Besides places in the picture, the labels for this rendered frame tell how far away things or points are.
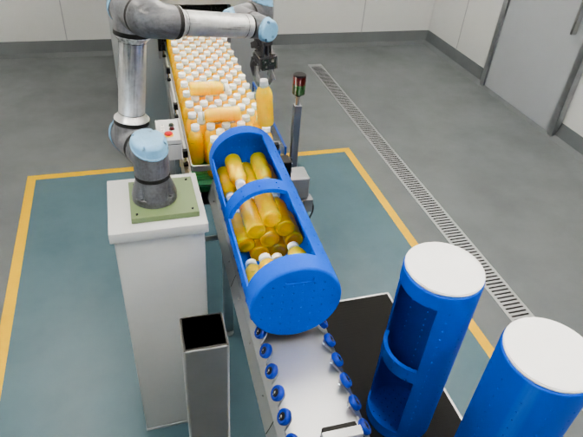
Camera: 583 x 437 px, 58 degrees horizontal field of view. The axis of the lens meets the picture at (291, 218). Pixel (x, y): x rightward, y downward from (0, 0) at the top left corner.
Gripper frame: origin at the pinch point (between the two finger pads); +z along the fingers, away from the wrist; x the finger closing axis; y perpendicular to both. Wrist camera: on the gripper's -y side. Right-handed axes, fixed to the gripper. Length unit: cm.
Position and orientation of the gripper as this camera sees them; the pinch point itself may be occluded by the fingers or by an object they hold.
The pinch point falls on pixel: (263, 81)
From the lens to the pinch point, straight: 217.7
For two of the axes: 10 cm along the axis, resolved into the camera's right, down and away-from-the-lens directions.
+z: -0.1, 7.2, 6.9
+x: 9.4, -2.4, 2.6
